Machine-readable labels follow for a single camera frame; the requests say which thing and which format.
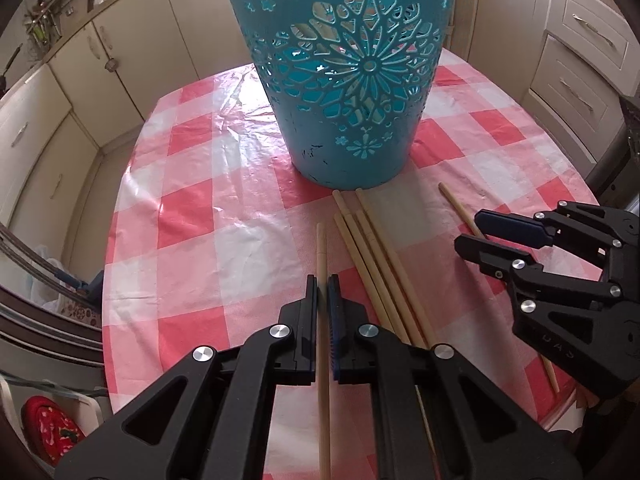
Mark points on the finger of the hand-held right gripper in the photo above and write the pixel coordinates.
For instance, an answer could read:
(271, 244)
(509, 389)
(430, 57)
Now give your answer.
(510, 227)
(550, 295)

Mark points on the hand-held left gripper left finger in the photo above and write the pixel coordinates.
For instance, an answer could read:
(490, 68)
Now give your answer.
(309, 320)

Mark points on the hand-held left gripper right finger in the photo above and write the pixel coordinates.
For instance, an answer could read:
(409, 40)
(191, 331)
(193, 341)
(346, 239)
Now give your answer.
(335, 330)

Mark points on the light wooden chopstick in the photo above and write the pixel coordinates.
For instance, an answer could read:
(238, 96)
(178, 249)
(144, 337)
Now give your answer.
(395, 265)
(372, 250)
(345, 206)
(322, 255)
(455, 205)
(360, 270)

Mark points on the teal perforated plastic basket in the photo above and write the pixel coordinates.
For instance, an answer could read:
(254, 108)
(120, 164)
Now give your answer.
(300, 125)

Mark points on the red checked tablecloth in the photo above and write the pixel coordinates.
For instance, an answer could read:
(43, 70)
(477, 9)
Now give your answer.
(200, 210)

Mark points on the cream drawer cabinet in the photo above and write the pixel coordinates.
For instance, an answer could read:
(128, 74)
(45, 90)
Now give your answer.
(585, 60)
(35, 150)

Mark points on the dark blue plastic object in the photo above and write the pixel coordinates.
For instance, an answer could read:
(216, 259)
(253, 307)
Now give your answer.
(82, 282)

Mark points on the blue cream shoe rack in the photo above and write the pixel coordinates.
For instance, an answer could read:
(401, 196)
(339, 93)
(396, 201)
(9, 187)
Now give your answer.
(97, 410)

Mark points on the red patterned slipper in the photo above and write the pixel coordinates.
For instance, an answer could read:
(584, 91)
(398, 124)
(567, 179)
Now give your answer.
(52, 430)

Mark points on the black frying pan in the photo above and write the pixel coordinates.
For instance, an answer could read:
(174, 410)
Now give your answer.
(10, 70)

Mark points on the wall utensil rack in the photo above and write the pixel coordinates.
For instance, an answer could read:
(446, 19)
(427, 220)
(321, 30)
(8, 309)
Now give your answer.
(42, 20)

